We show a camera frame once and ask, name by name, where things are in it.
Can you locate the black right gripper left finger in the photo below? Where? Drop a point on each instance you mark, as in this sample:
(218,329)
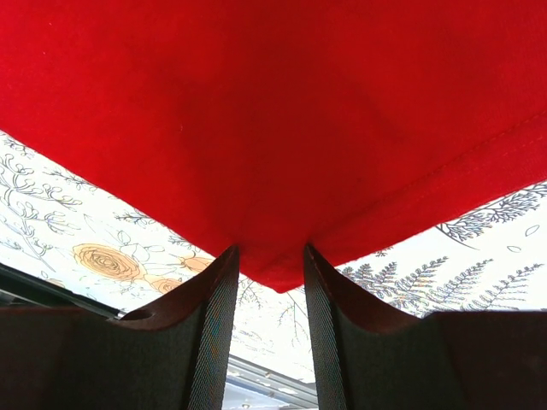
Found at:
(169,354)

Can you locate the red t shirt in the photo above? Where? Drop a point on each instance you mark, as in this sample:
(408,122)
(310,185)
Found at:
(350,125)

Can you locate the aluminium front rail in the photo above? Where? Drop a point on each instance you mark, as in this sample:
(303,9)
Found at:
(248,385)

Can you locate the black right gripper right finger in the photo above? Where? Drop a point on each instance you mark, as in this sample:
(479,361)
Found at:
(370,355)

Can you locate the floral patterned table mat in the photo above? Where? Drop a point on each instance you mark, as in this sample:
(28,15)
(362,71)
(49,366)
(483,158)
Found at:
(67,232)

